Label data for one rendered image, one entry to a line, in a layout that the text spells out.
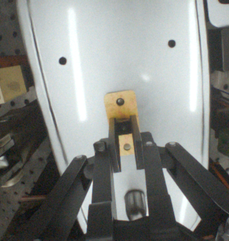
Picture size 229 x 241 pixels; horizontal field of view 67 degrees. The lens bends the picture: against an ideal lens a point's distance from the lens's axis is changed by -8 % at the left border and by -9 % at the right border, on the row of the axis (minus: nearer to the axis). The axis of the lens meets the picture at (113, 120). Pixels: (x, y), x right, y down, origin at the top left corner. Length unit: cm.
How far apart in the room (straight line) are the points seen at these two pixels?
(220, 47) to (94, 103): 19
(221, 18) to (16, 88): 25
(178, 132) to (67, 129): 15
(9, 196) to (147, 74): 74
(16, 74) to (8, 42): 39
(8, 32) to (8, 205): 66
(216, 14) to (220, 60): 7
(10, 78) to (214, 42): 27
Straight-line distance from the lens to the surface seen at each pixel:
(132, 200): 29
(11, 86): 21
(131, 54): 23
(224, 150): 31
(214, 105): 40
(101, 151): 16
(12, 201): 86
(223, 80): 62
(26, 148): 27
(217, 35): 30
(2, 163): 23
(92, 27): 23
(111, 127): 20
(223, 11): 27
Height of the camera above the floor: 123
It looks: 70 degrees down
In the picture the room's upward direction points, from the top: 177 degrees counter-clockwise
